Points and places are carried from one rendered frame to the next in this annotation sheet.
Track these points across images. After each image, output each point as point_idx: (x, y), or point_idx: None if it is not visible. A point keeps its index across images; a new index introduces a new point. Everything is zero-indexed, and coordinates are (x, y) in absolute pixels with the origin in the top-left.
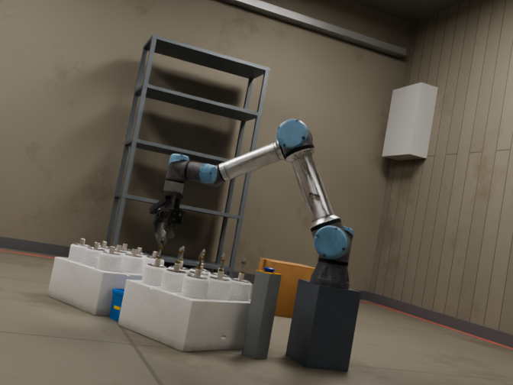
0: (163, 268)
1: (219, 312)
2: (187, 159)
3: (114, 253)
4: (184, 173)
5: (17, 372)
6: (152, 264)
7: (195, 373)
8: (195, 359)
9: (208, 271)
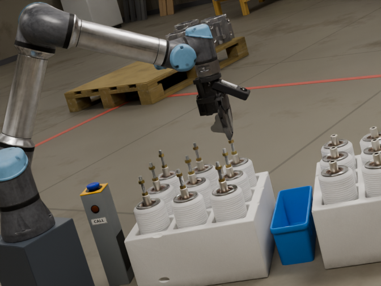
0: (224, 165)
1: None
2: (185, 33)
3: (324, 144)
4: (199, 49)
5: (183, 176)
6: (242, 160)
7: (125, 230)
8: None
9: (212, 194)
